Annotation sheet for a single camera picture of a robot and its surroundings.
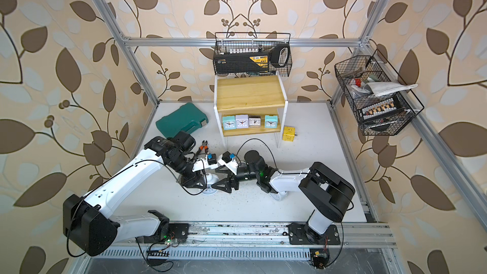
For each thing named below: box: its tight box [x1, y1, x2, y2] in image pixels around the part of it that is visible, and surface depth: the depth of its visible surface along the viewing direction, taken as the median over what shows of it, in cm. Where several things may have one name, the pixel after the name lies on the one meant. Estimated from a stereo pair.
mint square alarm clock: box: [222, 115, 236, 131], surface depth 88 cm
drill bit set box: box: [360, 95, 403, 121], surface depth 68 cm
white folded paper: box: [363, 81, 418, 98], surface depth 63 cm
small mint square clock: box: [264, 114, 279, 129], surface depth 88 cm
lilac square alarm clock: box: [235, 114, 250, 129], surface depth 88 cm
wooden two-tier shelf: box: [213, 71, 289, 149], surface depth 80 cm
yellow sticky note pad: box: [282, 126, 297, 143], surface depth 101 cm
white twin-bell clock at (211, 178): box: [201, 172, 220, 196], surface depth 73 cm
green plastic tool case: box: [155, 102, 209, 137], surface depth 110 cm
